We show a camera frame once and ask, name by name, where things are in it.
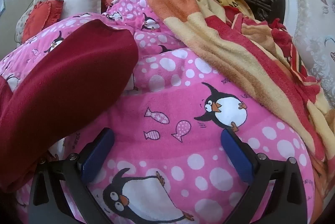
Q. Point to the red striped cloth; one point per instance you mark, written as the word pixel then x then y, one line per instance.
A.
pixel 295 61

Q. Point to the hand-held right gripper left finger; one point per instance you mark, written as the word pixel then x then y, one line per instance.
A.
pixel 98 157

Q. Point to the pink penguin print blanket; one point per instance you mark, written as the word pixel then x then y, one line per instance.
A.
pixel 183 108

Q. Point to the orange yellow red fleece blanket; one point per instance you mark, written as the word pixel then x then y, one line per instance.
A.
pixel 209 38

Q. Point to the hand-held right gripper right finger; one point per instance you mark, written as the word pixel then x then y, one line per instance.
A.
pixel 235 157

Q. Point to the white embroidered upholstered headboard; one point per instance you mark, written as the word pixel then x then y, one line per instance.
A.
pixel 308 4

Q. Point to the dark red sweater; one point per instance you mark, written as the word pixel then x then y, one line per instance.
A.
pixel 65 69

